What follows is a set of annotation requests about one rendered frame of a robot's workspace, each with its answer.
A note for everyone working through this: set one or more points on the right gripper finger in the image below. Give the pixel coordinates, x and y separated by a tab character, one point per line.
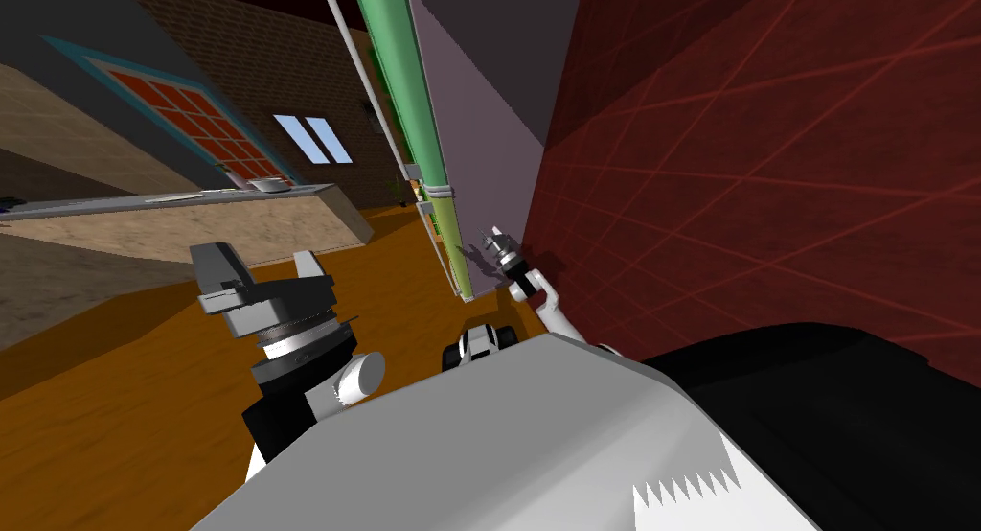
486	238
497	233

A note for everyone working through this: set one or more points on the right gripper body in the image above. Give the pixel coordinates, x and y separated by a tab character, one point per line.
506	253

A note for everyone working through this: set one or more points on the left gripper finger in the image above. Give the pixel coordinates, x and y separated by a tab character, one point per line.
310	266
218	266

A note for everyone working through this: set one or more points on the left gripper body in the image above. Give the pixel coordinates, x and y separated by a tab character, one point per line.
268	305

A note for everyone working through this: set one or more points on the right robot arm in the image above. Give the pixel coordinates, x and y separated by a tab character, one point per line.
805	424

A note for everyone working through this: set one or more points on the beige counter with grey top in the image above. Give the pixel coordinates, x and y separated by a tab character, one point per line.
191	224

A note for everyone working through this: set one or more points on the bright two-pane window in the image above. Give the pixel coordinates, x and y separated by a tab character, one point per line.
313	140

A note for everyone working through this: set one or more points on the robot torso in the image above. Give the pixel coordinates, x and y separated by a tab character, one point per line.
490	447

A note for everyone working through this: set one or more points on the red window with teal frame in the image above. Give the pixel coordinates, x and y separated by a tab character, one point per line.
188	109

